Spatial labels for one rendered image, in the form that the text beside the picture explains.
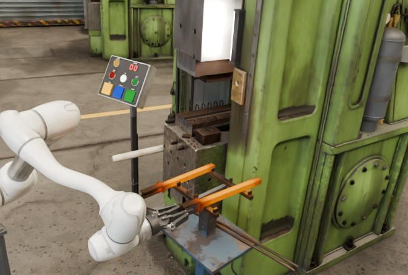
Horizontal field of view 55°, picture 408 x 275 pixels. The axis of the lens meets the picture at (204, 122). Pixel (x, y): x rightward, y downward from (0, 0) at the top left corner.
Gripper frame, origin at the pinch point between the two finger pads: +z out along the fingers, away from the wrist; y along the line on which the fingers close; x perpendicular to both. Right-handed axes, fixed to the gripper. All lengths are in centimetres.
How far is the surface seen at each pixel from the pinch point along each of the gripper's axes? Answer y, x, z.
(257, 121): -18, 17, 56
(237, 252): 7.2, -30.2, 23.9
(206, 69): -56, 34, 53
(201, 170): -22.7, -3.2, 25.7
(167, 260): -63, -97, 40
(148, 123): -251, -97, 150
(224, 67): -54, 34, 65
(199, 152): -43, -7, 42
